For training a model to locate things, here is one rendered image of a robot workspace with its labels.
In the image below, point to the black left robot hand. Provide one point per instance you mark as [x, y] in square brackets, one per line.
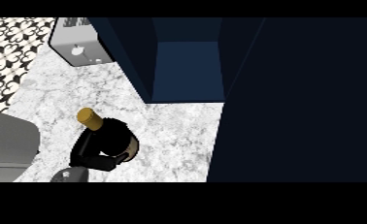
[93, 162]

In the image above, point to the black wine bottle gold cap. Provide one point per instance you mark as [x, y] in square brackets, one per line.
[113, 135]

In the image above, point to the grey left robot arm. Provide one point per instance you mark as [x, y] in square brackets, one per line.
[70, 175]

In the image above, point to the dark blue open cabinet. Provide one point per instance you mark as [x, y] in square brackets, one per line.
[187, 72]

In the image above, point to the dark blue cabinet door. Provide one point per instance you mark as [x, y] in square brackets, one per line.
[296, 105]

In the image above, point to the pale grey rounded appliance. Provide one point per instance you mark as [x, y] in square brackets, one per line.
[16, 147]

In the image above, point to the grey boxy toaster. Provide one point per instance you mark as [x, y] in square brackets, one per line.
[76, 48]

